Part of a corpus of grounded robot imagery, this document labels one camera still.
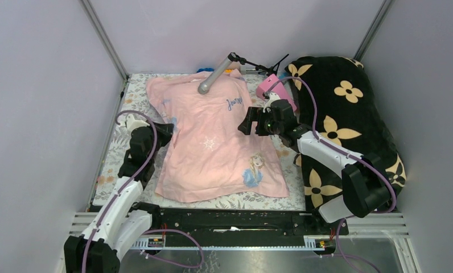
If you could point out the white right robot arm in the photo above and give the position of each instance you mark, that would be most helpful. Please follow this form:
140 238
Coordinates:
365 186

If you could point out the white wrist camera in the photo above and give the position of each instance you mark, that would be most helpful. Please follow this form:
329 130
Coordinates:
272 98
131 123

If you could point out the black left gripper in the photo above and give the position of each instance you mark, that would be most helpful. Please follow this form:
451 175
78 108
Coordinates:
166 131

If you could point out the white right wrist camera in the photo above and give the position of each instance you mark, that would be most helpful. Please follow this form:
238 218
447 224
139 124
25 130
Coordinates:
272 98

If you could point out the black blanket with yellow flowers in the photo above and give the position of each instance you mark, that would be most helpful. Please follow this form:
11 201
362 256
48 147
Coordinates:
335 94

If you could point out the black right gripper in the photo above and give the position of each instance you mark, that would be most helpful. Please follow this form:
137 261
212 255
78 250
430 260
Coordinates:
256 114

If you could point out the blue toy car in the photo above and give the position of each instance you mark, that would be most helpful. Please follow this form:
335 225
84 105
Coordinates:
205 70

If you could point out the pink pillow with princess print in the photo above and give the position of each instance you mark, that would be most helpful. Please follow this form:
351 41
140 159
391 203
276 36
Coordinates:
207 156

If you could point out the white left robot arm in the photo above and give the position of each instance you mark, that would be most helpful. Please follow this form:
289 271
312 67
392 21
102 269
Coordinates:
105 241

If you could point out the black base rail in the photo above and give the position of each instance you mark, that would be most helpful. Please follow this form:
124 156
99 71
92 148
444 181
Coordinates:
238 228

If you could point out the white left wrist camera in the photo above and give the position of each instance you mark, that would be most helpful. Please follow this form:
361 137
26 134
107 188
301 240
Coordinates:
131 123

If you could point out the pink metronome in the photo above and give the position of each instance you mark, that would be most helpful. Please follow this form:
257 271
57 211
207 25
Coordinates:
281 89

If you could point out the floral patterned bed sheet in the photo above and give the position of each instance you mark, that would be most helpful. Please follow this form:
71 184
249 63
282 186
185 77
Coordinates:
136 102

